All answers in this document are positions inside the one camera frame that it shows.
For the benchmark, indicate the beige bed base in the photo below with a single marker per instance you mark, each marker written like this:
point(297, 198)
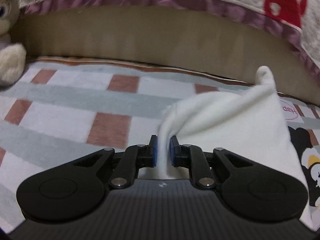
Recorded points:
point(150, 37)

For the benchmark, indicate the white fleece sweater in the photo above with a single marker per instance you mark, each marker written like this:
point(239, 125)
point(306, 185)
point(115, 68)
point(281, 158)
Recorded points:
point(225, 130)

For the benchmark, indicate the checked rug with dog print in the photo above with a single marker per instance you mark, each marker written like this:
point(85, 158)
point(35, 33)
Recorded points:
point(62, 92)

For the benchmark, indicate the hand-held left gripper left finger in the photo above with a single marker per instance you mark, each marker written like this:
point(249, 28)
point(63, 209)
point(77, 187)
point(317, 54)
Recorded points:
point(154, 151)

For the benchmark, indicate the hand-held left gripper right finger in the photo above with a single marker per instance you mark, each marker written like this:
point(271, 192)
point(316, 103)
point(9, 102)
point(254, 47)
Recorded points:
point(172, 151)

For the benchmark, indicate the grey plush bunny toy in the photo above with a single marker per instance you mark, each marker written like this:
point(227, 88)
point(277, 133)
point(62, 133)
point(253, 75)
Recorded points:
point(11, 57)

